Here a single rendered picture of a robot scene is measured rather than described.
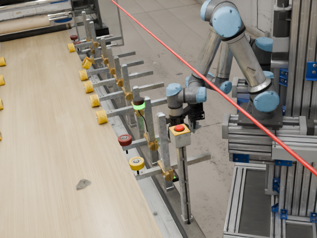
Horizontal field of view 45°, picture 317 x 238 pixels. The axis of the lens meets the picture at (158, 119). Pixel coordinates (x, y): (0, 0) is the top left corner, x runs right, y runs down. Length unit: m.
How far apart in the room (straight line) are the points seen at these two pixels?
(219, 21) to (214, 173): 1.90
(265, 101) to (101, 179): 0.87
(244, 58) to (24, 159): 1.29
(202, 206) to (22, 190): 1.50
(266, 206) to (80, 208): 1.39
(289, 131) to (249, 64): 0.47
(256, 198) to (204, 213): 0.43
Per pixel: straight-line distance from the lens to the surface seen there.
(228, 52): 2.13
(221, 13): 1.67
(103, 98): 2.61
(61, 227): 1.74
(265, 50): 2.41
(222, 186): 3.21
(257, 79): 1.80
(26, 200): 1.95
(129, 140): 2.18
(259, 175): 2.99
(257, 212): 2.69
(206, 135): 3.84
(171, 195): 2.08
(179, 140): 1.60
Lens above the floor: 2.06
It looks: 29 degrees down
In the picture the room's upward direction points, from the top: 7 degrees counter-clockwise
